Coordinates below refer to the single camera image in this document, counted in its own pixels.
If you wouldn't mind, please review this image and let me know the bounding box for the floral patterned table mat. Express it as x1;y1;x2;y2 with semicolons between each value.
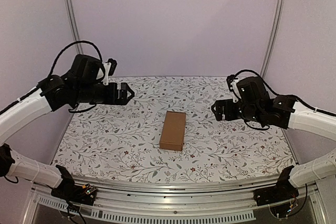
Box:
53;77;295;184

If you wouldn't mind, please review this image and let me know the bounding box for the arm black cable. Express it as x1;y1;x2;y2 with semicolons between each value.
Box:
36;40;103;83
232;69;336;117

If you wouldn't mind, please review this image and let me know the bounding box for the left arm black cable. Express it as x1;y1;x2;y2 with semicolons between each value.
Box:
36;40;103;83

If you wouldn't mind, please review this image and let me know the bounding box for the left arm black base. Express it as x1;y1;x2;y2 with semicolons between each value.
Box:
51;165;98;206

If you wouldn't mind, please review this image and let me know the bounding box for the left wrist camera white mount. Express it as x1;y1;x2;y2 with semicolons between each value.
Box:
102;58;117;86

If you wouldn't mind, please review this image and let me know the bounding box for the brown cardboard box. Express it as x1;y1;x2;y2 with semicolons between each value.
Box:
159;111;186;151

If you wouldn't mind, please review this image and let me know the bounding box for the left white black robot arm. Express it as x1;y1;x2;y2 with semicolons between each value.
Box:
1;54;134;200

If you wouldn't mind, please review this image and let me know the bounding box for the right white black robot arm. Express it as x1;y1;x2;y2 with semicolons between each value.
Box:
211;75;335;201

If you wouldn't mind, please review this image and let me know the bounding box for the left aluminium frame post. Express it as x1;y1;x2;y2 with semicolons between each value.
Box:
64;0;80;41

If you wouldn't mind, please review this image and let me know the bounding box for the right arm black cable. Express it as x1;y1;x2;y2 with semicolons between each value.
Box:
232;69;336;117

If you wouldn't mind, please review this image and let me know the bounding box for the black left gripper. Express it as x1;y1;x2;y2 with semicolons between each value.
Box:
75;82;135;105

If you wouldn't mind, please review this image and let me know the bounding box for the aluminium front rail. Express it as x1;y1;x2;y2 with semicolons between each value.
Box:
24;176;328;223

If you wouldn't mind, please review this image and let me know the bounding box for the right aluminium frame post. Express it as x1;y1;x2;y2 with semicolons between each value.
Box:
260;0;285;78

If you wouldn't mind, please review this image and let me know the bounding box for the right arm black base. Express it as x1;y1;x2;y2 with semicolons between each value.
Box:
253;165;299;206

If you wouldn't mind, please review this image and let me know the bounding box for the aluminium frame post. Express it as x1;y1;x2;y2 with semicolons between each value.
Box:
64;0;80;41
260;0;285;78

